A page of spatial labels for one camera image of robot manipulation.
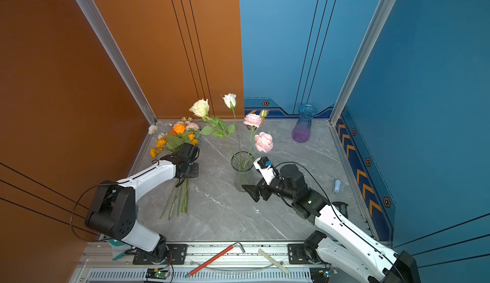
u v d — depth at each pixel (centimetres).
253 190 62
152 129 108
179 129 102
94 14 76
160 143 108
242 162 81
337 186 89
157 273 71
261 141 70
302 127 99
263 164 60
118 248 75
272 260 72
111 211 45
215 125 72
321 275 70
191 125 106
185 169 71
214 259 72
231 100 71
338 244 59
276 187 61
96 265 73
